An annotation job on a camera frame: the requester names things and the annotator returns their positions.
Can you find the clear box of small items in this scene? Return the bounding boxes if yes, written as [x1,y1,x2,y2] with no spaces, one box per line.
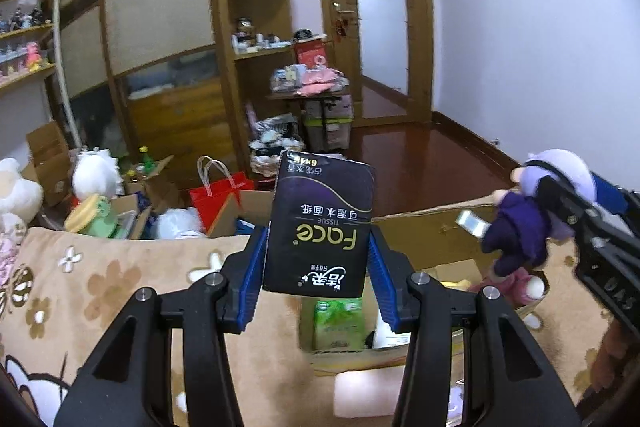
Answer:
[269,65,307,96]

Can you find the brown floral blanket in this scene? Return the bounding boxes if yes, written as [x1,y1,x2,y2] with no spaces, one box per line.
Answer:
[0,196,640,427]

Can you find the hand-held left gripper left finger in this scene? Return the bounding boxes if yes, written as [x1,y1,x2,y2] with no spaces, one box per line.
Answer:
[52,224,273,427]

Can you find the white spiky-haired plush doll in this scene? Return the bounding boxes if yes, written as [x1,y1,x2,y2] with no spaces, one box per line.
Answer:
[71,148,124,204]

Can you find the tall open cardboard box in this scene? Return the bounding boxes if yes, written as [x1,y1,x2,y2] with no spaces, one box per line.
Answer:
[24,121,74,208]

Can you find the yellow plush coin purse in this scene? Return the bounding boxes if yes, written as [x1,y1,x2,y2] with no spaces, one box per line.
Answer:
[434,277,474,292]

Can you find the black tissue pack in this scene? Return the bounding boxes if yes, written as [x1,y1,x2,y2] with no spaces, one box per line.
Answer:
[262,150,377,298]

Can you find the white plastic bag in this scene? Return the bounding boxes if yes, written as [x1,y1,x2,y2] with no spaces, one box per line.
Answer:
[154,208,207,240]

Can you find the row of small bottles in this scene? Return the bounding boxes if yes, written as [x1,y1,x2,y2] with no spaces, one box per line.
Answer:
[230,33,294,56]

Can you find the clear plastic storage bin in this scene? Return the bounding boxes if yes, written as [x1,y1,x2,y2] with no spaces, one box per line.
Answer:
[302,99,356,154]

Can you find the basket of soft toys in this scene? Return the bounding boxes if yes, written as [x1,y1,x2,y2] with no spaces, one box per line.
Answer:
[248,116,307,178]

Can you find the green and yellow toy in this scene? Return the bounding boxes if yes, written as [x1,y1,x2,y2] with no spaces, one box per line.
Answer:
[63,194,119,238]

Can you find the person's right hand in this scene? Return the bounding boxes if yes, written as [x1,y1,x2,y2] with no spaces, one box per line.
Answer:
[594,317,640,409]

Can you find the lilac-haired plush doll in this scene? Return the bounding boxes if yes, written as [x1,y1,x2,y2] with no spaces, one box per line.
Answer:
[455,148,597,279]

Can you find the small open cardboard box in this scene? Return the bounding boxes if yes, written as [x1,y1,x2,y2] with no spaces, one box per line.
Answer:
[206,189,275,239]

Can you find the large printed cardboard box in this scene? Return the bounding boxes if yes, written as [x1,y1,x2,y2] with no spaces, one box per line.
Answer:
[299,196,549,378]

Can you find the pink plush bear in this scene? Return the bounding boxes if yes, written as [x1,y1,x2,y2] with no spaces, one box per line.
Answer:
[470,267,547,309]

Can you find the small dark side table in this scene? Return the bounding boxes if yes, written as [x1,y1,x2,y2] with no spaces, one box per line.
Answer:
[266,89,354,148]

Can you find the white soft pack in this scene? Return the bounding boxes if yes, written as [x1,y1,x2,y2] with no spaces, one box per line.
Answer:
[372,313,402,351]

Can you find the cardboard box with bottles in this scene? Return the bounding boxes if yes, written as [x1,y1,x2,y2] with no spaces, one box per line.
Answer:
[122,155,177,216]

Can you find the yellow shelf rack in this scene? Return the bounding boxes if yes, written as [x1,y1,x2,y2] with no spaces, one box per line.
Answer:
[0,0,76,148]

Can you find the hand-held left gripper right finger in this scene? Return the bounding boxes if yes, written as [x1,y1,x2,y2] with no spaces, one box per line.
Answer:
[366,227,583,427]

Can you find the red paper bag white print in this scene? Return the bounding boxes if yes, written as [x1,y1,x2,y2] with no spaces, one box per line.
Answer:
[293,37,329,70]

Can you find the row of dark figurines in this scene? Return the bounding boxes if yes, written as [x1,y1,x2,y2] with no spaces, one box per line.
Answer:
[0,6,52,34]

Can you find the cream plush toy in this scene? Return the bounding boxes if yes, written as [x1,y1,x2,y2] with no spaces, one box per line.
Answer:
[0,158,45,219]

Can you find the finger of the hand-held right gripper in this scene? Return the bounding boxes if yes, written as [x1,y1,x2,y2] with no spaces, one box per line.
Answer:
[591,173,640,217]
[536,176,602,239]

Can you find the red bag with white handles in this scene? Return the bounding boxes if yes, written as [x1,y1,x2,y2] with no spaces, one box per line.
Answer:
[188,155,257,234]

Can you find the wooden wardrobe with glass doors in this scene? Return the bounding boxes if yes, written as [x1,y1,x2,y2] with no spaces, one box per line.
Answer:
[42,0,242,168]

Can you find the pink cloth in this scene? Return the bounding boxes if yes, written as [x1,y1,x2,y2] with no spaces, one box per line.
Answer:
[294,68,346,97]

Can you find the wooden corner shelf unit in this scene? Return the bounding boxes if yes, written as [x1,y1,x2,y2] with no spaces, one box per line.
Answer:
[207,0,302,158]

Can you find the green tissue pack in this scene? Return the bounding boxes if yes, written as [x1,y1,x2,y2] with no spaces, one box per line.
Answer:
[313,298,367,353]

